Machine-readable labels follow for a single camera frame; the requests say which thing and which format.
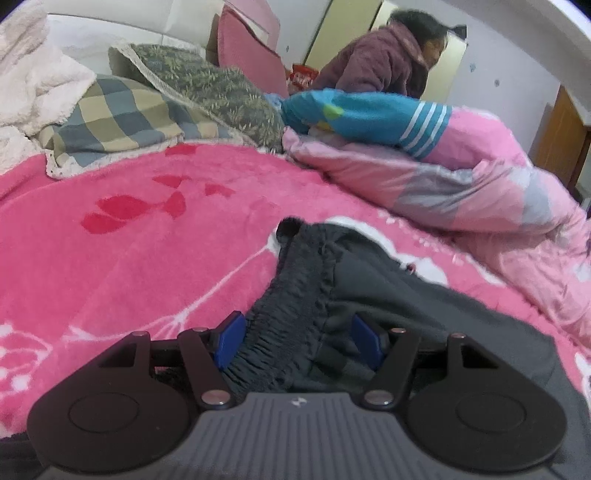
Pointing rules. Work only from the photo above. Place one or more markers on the pink and white headboard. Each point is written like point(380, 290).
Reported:
point(138, 23)

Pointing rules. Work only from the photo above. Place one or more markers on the wooden door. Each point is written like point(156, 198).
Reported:
point(558, 134)

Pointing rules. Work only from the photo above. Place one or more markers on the red snack bag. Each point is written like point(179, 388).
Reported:
point(302, 76)

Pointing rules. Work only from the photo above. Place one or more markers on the plaid pillow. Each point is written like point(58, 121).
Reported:
point(120, 120)

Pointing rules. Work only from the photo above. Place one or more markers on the green leaf-print pillow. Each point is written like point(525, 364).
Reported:
point(203, 87)

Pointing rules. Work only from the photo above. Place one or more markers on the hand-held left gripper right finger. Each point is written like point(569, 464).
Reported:
point(367, 344)

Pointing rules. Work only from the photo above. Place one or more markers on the white fluffy blanket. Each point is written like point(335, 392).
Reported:
point(32, 78)

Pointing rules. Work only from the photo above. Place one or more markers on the pink and grey quilt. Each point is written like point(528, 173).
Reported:
point(461, 184)

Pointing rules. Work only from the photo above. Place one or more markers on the dark grey pants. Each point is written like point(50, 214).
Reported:
point(392, 295)

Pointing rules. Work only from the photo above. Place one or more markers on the pink pillow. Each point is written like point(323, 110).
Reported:
point(244, 50)

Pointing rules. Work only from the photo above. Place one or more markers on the pink floral blanket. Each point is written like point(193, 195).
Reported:
point(138, 258)

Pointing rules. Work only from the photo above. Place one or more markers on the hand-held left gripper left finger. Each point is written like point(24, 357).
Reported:
point(231, 341)

